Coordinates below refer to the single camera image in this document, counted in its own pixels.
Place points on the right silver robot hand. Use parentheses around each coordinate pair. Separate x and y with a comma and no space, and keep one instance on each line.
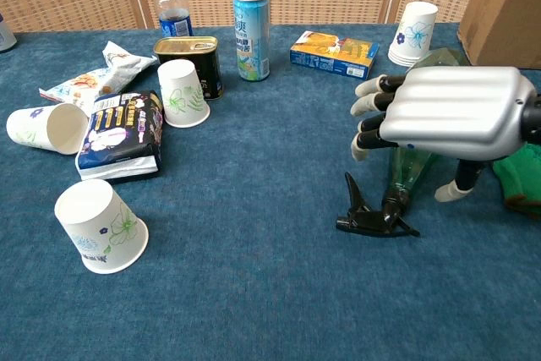
(456,111)

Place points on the green transparent spray bottle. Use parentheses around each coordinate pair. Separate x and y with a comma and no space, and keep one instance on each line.
(406,171)

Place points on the cola bottle with blue cap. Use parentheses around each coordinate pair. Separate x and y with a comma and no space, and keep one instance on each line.
(173,18)

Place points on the stacked blue-flower paper cups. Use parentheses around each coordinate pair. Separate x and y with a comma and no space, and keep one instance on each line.
(416,31)

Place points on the green and black work glove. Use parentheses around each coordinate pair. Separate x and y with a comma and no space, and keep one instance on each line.
(520,179)

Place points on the open brown cardboard box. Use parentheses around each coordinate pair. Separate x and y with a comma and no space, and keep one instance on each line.
(498,18)

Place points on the orange and blue carton box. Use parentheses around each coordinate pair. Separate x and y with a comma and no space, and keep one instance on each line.
(334,56)

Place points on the tall light blue drink can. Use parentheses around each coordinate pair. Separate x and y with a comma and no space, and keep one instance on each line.
(251,39)

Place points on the black tin with gold lid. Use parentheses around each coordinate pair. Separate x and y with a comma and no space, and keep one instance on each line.
(207,61)

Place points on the blue felt table cover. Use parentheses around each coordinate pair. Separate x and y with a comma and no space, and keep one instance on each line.
(270,293)

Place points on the paper cup with green leaves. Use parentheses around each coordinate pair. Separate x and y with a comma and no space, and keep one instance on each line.
(181,94)

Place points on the dark blue pad package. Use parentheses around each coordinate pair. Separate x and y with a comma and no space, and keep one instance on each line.
(122,132)

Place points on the white snack bag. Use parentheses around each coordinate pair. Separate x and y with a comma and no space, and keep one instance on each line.
(84,82)

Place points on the paper cup with green flower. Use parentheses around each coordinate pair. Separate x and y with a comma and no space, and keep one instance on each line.
(97,225)

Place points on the paper cup with purple flower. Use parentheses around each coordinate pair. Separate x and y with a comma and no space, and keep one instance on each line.
(29,128)

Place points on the grey object at left edge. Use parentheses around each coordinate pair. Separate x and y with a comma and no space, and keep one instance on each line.
(5,37)

